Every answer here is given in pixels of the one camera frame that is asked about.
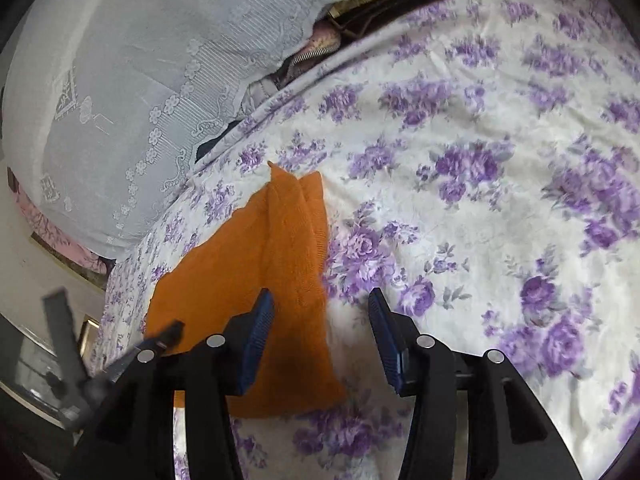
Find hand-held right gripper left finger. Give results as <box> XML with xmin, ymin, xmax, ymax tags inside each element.
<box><xmin>60</xmin><ymin>287</ymin><xmax>276</xmax><ymax>480</ymax></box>

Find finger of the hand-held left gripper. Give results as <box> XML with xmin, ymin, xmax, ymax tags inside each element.
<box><xmin>42</xmin><ymin>287</ymin><xmax>103</xmax><ymax>431</ymax></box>
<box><xmin>100</xmin><ymin>321</ymin><xmax>185</xmax><ymax>378</ymax></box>

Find pink floral pillow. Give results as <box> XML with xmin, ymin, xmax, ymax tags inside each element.
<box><xmin>7</xmin><ymin>167</ymin><xmax>116</xmax><ymax>273</ymax></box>

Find white lace cover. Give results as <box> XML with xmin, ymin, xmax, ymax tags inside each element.
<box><xmin>0</xmin><ymin>0</ymin><xmax>376</xmax><ymax>261</ymax></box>

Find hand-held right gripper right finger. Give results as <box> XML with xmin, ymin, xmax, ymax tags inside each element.
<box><xmin>368</xmin><ymin>287</ymin><xmax>583</xmax><ymax>480</ymax></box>

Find purple floral bed sheet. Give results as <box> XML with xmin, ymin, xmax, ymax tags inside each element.
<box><xmin>100</xmin><ymin>0</ymin><xmax>640</xmax><ymax>480</ymax></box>

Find orange knitted cardigan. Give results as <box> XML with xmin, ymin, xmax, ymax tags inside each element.
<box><xmin>145</xmin><ymin>161</ymin><xmax>351</xmax><ymax>418</ymax></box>

